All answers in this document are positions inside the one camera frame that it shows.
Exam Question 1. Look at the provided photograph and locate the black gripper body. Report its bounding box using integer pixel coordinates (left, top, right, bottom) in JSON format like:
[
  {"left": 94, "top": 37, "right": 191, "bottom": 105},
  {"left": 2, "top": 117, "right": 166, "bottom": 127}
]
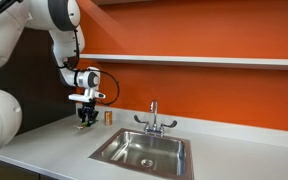
[{"left": 81, "top": 99, "right": 97, "bottom": 113}]

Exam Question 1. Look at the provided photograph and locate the green granola bar packet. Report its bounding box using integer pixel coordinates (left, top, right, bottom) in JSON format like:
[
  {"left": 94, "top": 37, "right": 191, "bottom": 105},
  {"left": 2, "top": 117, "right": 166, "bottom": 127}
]
[{"left": 74, "top": 121, "right": 97, "bottom": 131}]

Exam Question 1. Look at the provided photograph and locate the stainless steel sink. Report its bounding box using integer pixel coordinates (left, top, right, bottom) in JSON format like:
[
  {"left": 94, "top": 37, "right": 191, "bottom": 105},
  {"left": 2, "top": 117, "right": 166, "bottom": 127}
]
[{"left": 88, "top": 128, "right": 195, "bottom": 180}]

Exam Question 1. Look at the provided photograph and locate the chrome sink faucet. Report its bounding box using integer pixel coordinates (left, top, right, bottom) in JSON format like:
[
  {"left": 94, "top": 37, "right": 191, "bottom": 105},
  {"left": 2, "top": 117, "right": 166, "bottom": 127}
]
[{"left": 133, "top": 99, "right": 178, "bottom": 138}]

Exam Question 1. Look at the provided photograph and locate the small brown bottle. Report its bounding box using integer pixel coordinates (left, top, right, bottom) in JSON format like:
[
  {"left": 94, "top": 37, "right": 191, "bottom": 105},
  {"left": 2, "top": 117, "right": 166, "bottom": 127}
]
[{"left": 104, "top": 110, "right": 113, "bottom": 126}]

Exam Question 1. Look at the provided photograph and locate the dark wood tall cabinet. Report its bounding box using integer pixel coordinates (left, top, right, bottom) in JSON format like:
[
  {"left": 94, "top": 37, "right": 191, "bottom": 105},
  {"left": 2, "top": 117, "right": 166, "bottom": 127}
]
[{"left": 0, "top": 26, "right": 80, "bottom": 135}]

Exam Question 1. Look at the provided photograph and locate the brown under-counter cabinet front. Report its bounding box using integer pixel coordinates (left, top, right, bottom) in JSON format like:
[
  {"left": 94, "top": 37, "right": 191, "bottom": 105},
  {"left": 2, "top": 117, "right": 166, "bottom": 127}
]
[{"left": 0, "top": 161, "right": 57, "bottom": 180}]

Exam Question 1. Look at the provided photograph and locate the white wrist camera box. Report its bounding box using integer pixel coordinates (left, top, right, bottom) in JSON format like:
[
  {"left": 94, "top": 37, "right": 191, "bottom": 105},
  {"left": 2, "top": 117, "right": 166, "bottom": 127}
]
[{"left": 68, "top": 92, "right": 107, "bottom": 103}]

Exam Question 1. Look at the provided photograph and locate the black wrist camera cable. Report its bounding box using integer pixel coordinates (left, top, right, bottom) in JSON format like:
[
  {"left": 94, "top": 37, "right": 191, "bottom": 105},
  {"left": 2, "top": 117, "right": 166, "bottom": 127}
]
[{"left": 55, "top": 28, "right": 121, "bottom": 107}]

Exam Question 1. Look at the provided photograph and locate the long white wall shelf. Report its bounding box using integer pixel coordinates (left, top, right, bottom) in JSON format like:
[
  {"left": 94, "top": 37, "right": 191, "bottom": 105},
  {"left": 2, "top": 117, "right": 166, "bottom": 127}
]
[{"left": 79, "top": 53, "right": 288, "bottom": 72}]

